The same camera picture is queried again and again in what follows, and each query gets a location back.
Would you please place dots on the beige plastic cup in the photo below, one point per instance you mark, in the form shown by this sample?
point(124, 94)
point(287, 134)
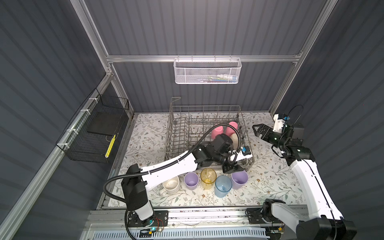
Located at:
point(235, 140)

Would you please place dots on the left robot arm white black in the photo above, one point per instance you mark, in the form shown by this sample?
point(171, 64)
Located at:
point(132, 188)

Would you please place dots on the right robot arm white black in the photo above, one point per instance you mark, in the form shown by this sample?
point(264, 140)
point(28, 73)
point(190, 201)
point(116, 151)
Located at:
point(324, 220)

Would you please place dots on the pink plastic cup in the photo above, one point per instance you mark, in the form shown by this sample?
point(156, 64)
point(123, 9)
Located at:
point(229, 131)
point(217, 131)

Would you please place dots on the white vented front panel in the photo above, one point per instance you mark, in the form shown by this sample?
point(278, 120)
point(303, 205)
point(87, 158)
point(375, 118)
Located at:
point(205, 233)

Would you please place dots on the large lilac plastic cup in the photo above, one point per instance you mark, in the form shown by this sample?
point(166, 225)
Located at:
point(239, 179)

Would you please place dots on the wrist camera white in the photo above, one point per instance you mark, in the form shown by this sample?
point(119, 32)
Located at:
point(280, 122)
point(243, 154)

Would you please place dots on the yellow transparent cup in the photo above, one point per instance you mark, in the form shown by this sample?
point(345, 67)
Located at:
point(208, 178)

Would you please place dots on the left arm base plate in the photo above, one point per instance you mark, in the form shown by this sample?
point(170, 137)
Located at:
point(160, 218)

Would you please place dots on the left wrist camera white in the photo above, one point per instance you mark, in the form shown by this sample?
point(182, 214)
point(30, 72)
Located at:
point(243, 154)

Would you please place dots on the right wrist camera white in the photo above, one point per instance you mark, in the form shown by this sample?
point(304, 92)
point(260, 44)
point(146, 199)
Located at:
point(280, 122)

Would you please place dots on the black wire wall basket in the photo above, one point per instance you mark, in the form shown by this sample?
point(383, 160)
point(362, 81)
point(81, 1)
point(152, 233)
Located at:
point(87, 138)

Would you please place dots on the white mesh wall basket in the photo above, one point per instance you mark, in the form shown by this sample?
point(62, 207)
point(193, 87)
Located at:
point(196, 71)

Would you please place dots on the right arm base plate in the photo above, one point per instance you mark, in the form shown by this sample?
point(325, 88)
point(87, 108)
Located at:
point(259, 216)

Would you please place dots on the yellow brush in basket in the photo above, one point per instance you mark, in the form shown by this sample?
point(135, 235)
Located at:
point(110, 147)

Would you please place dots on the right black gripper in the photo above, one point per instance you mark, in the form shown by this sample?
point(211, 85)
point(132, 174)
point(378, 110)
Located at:
point(268, 130)

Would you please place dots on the grey wire dish rack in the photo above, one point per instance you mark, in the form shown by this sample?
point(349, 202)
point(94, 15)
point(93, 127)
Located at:
point(187, 124)

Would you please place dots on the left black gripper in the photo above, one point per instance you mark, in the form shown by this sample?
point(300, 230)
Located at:
point(231, 168)

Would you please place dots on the small lilac plastic cup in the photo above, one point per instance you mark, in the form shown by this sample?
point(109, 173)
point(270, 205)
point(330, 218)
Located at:
point(191, 180)

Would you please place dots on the items in white basket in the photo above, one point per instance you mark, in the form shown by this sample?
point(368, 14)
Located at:
point(229, 79)

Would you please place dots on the white ceramic mug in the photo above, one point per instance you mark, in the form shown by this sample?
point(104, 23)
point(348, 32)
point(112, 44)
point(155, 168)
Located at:
point(170, 187)

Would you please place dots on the blue transparent cup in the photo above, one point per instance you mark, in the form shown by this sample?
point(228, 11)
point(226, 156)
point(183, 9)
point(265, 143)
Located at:
point(223, 185)

